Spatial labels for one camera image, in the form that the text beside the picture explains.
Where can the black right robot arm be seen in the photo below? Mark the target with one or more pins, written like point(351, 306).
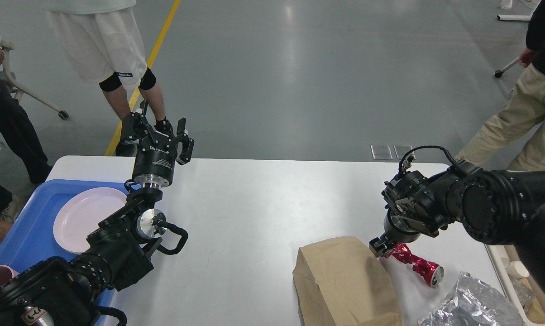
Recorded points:
point(495, 207)

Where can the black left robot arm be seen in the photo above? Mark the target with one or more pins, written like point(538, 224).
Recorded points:
point(57, 292)

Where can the silver foil bag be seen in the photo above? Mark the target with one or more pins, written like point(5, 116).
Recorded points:
point(472, 302)

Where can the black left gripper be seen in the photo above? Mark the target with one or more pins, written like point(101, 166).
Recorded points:
point(156, 152)

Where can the beige plastic bin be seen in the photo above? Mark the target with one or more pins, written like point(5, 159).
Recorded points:
point(499, 255)

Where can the person in white shorts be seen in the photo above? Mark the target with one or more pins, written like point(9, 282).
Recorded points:
point(103, 44)

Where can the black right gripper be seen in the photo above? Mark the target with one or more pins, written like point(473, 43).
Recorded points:
point(395, 232)

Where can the pink plastic plate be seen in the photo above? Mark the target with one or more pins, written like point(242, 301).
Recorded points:
point(81, 214)

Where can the brown paper bag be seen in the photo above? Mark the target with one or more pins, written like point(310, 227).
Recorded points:
point(339, 282)

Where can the blue plastic tray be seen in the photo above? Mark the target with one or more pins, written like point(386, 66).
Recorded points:
point(31, 239)

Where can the metal floor plate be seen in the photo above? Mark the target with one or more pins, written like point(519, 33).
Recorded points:
point(401, 150)
point(381, 152)

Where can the crushed red soda can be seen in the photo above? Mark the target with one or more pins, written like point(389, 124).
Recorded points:
point(431, 272)

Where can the small white cup in bin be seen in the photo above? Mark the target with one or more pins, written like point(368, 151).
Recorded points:
point(517, 270)

